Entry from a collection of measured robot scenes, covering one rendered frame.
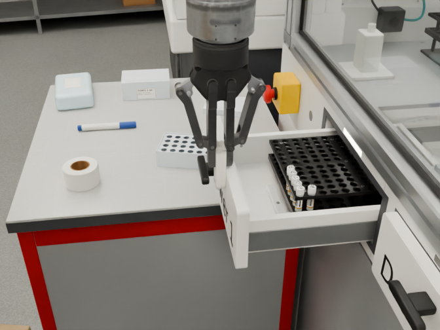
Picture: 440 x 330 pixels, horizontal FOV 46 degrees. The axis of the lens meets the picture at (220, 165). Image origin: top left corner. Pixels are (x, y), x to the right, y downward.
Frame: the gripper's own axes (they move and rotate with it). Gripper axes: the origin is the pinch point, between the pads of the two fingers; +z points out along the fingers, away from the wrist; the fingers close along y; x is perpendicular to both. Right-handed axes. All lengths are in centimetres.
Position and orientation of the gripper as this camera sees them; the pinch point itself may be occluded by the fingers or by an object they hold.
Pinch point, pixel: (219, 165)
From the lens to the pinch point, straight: 79.3
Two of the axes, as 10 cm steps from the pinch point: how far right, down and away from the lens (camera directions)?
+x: -1.4, -5.3, 8.4
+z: 0.0, 8.5, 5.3
